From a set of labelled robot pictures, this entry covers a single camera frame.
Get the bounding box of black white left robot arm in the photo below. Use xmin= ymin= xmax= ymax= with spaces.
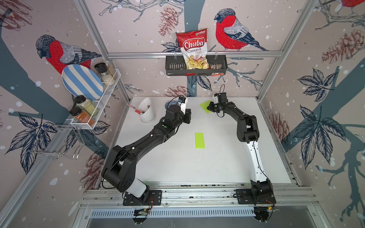
xmin=101 ymin=104 xmax=191 ymax=199

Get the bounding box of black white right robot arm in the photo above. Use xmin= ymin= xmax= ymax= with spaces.
xmin=207 ymin=102 xmax=273 ymax=203

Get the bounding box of blue patterned small bowl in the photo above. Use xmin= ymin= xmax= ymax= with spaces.
xmin=165 ymin=100 xmax=178 ymax=110

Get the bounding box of white utensil holder cup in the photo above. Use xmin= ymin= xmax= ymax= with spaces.
xmin=138 ymin=98 xmax=156 ymax=123

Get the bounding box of red pink utensil in cup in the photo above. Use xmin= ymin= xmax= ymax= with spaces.
xmin=128 ymin=104 xmax=144 ymax=115

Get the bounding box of red Chuba cassava chips bag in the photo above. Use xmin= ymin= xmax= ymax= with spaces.
xmin=176 ymin=28 xmax=209 ymax=70

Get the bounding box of brown spice glass jar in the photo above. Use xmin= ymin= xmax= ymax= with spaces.
xmin=104 ymin=61 xmax=118 ymax=80

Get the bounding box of black lid spice grinder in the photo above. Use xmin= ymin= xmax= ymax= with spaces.
xmin=94 ymin=62 xmax=115 ymax=86

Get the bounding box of green sauce jar black lid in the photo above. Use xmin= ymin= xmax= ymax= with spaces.
xmin=74 ymin=95 xmax=98 ymax=117

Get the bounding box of orange sauce jar black lid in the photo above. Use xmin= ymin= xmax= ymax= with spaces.
xmin=69 ymin=106 xmax=95 ymax=127

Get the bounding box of blue white striped plate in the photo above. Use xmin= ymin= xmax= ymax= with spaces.
xmin=61 ymin=64 xmax=104 ymax=101

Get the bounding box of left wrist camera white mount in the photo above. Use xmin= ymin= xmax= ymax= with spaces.
xmin=177 ymin=96 xmax=187 ymax=114

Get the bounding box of black wire wall basket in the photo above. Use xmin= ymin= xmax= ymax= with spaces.
xmin=165 ymin=55 xmax=228 ymax=76

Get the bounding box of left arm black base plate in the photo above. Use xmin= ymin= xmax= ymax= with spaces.
xmin=123 ymin=189 xmax=162 ymax=206

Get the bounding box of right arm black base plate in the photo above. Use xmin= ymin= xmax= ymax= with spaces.
xmin=233 ymin=189 xmax=277 ymax=205

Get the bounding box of white wire wall shelf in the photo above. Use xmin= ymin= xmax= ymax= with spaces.
xmin=70 ymin=69 xmax=121 ymax=130

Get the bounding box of metal wire hook rack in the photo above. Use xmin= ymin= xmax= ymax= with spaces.
xmin=27 ymin=123 xmax=85 ymax=161

